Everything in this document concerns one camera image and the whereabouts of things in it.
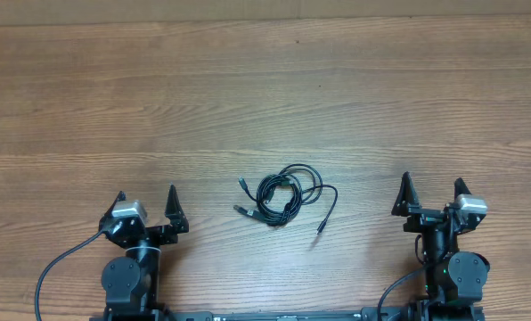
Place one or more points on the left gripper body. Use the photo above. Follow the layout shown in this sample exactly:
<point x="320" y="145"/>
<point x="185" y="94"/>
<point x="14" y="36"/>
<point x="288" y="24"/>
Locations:
<point x="160" y="235"/>

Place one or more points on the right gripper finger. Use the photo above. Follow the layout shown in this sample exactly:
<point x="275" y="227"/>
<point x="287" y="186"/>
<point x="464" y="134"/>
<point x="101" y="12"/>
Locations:
<point x="460" y="188"/>
<point x="407" y="202"/>

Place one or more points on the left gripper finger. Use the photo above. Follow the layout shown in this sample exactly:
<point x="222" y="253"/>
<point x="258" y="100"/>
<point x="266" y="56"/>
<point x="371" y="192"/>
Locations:
<point x="120" y="197"/>
<point x="175" y="213"/>

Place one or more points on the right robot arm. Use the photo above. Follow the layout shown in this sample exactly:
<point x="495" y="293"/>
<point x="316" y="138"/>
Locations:
<point x="454" y="279"/>

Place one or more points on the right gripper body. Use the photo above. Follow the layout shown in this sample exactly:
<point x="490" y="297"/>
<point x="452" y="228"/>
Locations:
<point x="424" y="216"/>

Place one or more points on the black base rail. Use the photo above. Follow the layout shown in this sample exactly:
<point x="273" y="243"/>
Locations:
<point x="365" y="314"/>

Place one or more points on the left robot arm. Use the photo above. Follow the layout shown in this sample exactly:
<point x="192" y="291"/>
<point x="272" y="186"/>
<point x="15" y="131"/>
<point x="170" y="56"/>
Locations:
<point x="131" y="282"/>

